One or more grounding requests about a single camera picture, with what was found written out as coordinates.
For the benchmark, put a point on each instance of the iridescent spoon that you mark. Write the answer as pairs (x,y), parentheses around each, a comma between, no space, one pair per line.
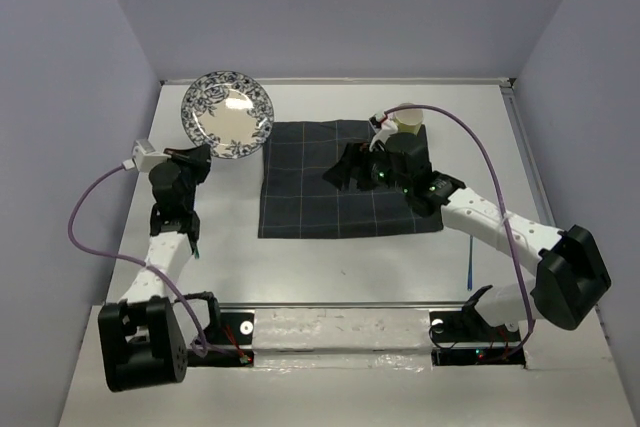
(469,282)

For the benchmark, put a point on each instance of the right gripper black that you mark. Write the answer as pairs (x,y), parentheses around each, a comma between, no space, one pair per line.
(339,174)

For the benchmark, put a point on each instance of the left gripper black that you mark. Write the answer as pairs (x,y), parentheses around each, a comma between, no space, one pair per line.
(198,158)

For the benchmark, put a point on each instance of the blue floral plate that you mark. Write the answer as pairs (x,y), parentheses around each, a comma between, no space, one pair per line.
(228,111)

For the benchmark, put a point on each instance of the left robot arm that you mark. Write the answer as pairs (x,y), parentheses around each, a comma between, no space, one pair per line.
(141,341)

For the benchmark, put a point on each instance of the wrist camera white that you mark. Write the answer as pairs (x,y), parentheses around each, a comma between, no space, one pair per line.
(145,157)
(384,127)

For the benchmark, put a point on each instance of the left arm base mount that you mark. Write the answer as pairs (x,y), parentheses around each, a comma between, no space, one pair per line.
(230,346)

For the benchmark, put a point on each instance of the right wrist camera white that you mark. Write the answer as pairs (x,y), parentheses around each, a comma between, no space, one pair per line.
(384,127)

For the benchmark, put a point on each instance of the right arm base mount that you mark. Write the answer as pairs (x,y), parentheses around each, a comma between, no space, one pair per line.
(463,338)

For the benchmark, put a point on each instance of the dark checked cloth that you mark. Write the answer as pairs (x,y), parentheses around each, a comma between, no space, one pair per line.
(297,203)

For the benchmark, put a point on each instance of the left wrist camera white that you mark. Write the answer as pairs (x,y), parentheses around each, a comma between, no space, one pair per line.
(145,157)

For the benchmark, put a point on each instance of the pale yellow mug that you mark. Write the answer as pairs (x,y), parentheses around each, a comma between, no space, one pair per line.
(408,119)

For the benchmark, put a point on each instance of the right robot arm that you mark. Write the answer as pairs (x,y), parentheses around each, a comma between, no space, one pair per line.
(569,276)

